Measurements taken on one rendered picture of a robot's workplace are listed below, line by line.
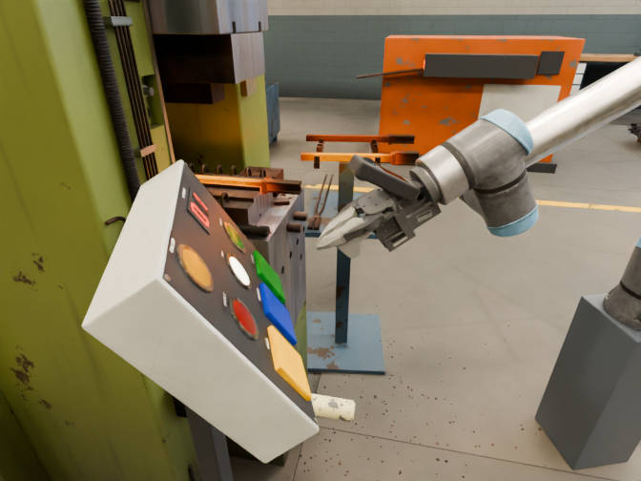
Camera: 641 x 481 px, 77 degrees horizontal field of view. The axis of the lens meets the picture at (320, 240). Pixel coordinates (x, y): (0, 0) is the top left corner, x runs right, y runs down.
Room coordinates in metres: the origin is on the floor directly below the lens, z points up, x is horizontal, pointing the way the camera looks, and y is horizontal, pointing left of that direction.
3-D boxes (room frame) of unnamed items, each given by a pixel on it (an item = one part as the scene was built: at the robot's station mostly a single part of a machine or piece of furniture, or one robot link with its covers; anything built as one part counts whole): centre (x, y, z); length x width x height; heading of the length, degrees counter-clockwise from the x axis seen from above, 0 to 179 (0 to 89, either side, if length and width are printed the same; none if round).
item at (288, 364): (0.37, 0.04, 1.01); 0.07 x 0.05 x 0.07; 14
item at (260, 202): (1.04, 0.37, 0.96); 0.42 x 0.20 x 0.09; 79
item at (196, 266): (0.35, 0.13, 1.16); 0.05 x 0.03 x 0.04; 169
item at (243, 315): (0.36, 0.09, 1.09); 0.05 x 0.03 x 0.04; 169
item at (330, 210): (1.49, -0.10, 0.70); 0.40 x 0.30 x 0.02; 176
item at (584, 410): (0.97, -0.98, 0.30); 0.22 x 0.22 x 0.60; 8
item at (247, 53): (1.04, 0.37, 1.32); 0.42 x 0.20 x 0.10; 79
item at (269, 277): (0.56, 0.09, 1.01); 0.07 x 0.05 x 0.07; 14
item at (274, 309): (0.47, 0.07, 1.01); 0.07 x 0.05 x 0.07; 14
